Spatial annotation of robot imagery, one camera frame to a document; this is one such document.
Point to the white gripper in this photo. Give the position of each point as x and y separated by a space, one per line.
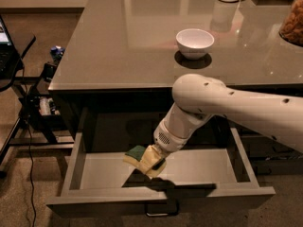
168 140

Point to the green and yellow sponge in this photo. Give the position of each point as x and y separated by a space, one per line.
134 155

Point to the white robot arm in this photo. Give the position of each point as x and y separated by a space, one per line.
198 98

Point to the open grey top drawer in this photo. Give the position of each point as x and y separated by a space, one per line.
211 172

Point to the lower side drawer unit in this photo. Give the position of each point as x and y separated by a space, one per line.
268 157

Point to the grey desk cabinet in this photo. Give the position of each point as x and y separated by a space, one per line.
125 47

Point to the black folding stand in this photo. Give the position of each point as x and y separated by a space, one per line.
29 92

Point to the white bowl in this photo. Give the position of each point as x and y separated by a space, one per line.
194 43

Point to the blue capped bottle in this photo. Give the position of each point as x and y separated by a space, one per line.
56 53

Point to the laptop on stand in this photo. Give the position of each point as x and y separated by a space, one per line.
10 60

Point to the glass jar of snacks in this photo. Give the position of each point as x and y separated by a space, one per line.
292 27

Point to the metal drawer handle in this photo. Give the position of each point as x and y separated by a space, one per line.
162 209

